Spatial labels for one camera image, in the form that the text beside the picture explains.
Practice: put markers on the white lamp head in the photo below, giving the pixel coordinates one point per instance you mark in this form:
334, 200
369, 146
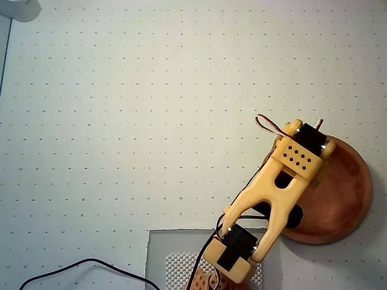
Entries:
21, 9

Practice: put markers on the white textured mat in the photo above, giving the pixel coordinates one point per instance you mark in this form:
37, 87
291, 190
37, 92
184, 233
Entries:
178, 269

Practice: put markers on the grey base plate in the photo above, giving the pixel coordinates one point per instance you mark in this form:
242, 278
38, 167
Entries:
169, 241

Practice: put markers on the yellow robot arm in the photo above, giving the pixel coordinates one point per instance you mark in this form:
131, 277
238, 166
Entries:
266, 187

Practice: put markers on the brown wooden bowl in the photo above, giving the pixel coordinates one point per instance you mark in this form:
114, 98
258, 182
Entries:
341, 196

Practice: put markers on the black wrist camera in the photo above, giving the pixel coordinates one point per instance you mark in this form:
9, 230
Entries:
294, 216

